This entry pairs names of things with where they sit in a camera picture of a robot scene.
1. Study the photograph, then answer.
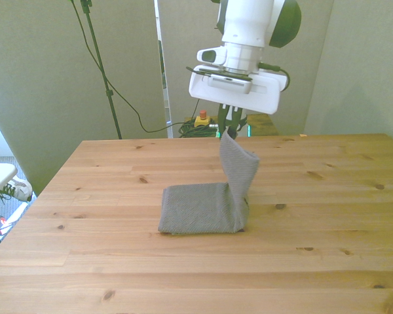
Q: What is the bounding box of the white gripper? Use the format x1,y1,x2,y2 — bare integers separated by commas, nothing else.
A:
188,70,285,137

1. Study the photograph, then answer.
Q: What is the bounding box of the grey towel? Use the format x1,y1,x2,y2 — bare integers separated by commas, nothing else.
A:
157,128,261,236

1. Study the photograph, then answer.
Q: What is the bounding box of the yellow emergency stop button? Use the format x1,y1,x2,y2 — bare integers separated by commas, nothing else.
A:
194,110,211,128

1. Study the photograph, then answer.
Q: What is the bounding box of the white sneaker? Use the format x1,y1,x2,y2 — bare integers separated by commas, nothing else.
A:
0,176,33,203

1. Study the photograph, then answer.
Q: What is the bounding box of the white side table top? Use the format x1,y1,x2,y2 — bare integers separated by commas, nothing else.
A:
0,162,19,201

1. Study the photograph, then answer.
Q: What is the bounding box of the sneaker with red accent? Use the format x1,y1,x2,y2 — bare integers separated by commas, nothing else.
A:
0,217,13,236

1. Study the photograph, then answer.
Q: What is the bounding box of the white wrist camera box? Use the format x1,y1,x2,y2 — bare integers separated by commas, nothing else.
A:
208,74,253,95

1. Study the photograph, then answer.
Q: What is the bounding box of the coiled dark cable bundle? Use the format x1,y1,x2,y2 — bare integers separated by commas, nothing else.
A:
178,118,221,139

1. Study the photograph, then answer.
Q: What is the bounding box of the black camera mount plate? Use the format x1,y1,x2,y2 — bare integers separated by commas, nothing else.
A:
185,66,253,82

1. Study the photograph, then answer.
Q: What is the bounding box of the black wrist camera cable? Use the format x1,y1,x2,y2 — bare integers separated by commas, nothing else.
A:
257,61,291,94

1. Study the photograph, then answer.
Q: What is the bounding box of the thin dark camera cable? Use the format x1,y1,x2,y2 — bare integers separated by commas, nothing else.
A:
69,0,186,133

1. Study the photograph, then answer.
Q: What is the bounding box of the dark camera stand pole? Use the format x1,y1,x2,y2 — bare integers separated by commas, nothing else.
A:
80,0,123,140

